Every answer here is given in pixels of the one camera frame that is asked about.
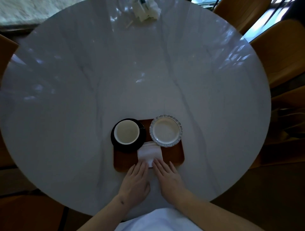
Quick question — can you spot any black saucer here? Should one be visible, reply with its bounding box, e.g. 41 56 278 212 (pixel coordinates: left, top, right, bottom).
111 118 147 153

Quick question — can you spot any brown wooden tray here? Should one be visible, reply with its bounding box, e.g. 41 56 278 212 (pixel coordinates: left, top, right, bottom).
113 119 185 173

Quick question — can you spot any orange-brown chair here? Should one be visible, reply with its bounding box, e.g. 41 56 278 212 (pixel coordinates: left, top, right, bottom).
249 86 305 169
250 19 305 89
213 0 272 36
0 34 19 82

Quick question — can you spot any person's left hand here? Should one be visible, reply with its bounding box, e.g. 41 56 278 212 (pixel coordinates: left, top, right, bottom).
118 161 151 208

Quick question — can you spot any person's left forearm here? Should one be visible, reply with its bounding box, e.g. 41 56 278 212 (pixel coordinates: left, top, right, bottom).
76 195 130 231

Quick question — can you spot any white cup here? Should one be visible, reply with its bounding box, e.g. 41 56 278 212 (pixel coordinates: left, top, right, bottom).
114 120 140 145

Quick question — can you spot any person's right hand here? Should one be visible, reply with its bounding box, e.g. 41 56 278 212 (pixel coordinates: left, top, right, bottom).
152 158 189 205

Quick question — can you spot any person's white garment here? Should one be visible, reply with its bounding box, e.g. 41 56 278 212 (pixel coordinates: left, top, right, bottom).
114 208 203 231

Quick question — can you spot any white scalloped small plate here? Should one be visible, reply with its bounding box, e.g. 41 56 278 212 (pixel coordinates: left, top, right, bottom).
149 115 183 148

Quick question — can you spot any white napkin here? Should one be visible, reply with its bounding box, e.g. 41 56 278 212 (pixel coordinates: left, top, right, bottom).
137 141 164 168

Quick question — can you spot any person's right forearm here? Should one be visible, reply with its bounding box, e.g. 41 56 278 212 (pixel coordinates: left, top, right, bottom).
177 190 265 231

